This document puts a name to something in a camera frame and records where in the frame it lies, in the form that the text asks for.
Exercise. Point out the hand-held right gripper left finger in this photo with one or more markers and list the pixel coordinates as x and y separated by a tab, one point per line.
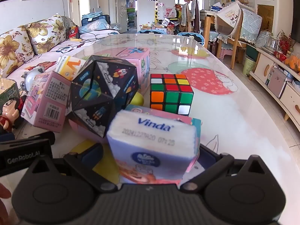
93	155

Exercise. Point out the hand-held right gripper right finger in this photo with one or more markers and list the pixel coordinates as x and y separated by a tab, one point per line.
207	155

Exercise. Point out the red dressed doll figurine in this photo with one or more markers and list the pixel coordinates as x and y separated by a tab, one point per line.
9	114

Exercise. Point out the pink barcode toy box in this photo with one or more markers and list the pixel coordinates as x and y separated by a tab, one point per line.
49	103

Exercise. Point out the white tissue pack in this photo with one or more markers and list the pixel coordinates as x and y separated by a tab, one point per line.
152	145

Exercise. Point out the person's left hand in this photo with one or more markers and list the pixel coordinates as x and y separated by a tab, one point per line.
4	192

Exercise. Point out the black space print folding cube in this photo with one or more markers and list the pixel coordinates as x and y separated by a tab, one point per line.
98	91

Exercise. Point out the yellow ball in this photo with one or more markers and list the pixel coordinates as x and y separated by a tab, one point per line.
137	99

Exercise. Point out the colourful puzzle cube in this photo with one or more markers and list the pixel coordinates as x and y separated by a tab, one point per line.
172	93

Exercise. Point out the silver astronaut figure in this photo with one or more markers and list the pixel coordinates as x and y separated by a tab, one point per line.
31	78

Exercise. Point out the white and yellow box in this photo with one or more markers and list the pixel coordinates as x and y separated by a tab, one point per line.
70	68

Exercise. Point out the pale green trash bin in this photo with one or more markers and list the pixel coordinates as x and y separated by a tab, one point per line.
249	65

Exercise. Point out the cream cabinet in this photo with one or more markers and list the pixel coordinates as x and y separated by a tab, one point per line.
262	68

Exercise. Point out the pink box with blue cartoon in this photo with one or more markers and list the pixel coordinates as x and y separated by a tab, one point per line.
140	61

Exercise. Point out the cartoon print sofa cover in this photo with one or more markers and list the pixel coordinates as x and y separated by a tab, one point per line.
58	49

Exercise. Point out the pink plastic stool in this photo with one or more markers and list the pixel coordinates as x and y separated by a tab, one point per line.
223	50

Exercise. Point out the flat yellow item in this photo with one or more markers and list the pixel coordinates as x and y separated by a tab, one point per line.
75	39

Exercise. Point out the blue plastic stool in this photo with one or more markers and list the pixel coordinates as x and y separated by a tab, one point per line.
151	31
189	37

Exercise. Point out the pile of oranges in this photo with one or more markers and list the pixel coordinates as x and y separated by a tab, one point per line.
293	63

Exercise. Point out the small red box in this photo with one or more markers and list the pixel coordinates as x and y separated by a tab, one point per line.
73	31

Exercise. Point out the clear glass jar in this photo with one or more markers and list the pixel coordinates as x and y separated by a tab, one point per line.
272	43

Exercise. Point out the light blue bedding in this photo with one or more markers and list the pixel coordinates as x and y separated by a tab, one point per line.
96	25

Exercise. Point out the wooden chair with cloth covers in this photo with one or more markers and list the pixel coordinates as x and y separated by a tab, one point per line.
236	25

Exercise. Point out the wooden dining table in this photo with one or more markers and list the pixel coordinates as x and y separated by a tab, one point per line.
207	18

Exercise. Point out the blue storage case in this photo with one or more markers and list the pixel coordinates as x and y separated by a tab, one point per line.
96	18

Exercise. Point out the red berry decoration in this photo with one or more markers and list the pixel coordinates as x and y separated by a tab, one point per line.
287	41

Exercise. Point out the black television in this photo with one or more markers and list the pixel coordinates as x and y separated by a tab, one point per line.
296	16

